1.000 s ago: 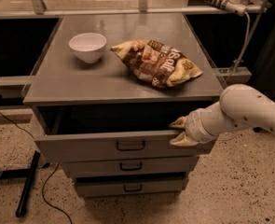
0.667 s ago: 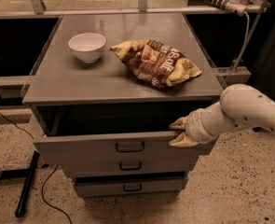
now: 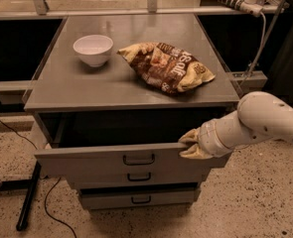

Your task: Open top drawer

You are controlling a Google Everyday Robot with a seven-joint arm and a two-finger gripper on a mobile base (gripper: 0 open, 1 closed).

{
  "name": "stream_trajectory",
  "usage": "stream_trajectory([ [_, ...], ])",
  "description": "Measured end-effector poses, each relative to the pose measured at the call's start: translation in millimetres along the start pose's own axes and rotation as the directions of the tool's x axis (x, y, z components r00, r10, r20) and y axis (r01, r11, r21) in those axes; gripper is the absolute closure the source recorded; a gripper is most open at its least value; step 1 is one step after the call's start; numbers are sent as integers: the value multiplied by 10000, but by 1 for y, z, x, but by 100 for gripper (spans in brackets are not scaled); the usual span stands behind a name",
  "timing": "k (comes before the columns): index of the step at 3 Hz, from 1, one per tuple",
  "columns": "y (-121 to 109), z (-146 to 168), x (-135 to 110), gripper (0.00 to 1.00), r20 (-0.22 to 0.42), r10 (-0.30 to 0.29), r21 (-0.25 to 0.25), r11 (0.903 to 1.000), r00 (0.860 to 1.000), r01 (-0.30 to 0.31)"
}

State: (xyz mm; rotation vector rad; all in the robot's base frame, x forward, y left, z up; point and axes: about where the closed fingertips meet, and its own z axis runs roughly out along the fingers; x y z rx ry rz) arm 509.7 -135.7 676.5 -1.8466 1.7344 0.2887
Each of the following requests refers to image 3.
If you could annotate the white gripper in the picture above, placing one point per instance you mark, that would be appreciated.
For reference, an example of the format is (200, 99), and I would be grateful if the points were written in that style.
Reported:
(208, 139)

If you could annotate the grey top drawer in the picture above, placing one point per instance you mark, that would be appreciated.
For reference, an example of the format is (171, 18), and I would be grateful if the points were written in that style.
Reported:
(102, 143)

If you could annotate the grey drawer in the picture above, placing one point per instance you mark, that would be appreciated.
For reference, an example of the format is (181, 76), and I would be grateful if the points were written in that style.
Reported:
(131, 179)
(102, 143)
(139, 198)

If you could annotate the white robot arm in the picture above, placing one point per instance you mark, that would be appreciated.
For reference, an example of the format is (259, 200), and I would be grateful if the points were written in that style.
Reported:
(259, 116)

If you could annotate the grey bottom drawer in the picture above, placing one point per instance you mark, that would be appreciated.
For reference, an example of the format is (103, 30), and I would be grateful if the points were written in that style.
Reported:
(139, 198)

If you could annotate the grey drawer cabinet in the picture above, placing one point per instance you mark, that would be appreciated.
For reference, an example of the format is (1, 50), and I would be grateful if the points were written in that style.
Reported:
(68, 85)

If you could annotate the grey middle drawer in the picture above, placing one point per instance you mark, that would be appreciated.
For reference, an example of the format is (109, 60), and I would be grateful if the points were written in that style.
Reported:
(131, 179)

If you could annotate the brown yellow chip bag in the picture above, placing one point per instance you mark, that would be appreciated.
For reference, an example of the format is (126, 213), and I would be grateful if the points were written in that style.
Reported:
(165, 67)

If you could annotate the white ceramic bowl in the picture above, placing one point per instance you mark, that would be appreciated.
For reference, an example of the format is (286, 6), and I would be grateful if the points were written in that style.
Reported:
(93, 50)

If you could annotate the white power strip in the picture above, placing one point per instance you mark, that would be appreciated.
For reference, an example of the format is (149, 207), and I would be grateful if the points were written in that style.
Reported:
(246, 6)

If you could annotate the black metal floor bar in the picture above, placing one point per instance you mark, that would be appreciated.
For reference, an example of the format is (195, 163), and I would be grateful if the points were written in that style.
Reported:
(31, 189)

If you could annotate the metal rail frame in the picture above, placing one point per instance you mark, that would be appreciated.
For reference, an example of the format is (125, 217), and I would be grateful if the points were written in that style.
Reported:
(126, 4)

